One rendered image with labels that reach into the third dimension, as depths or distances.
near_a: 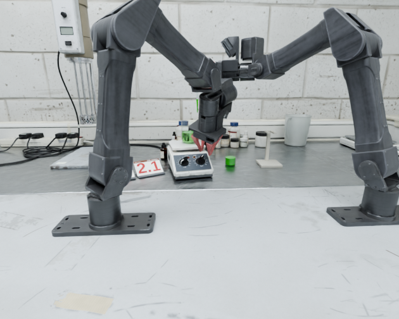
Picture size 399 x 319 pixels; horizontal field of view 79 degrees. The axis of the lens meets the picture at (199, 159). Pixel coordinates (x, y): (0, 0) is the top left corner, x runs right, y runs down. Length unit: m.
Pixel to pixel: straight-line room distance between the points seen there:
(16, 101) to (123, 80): 1.13
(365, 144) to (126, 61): 0.52
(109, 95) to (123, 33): 0.11
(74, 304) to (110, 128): 0.28
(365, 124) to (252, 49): 0.40
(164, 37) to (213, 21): 0.82
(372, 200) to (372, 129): 0.15
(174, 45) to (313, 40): 0.34
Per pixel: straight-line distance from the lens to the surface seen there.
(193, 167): 0.78
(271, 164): 0.93
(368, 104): 0.63
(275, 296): 0.41
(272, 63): 0.76
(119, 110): 0.49
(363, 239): 0.59
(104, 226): 0.53
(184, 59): 0.59
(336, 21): 0.66
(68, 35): 1.04
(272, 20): 1.43
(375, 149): 0.62
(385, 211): 0.66
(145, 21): 0.52
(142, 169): 0.83
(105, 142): 0.48
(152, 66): 1.34
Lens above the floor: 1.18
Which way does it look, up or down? 17 degrees down
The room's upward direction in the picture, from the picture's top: straight up
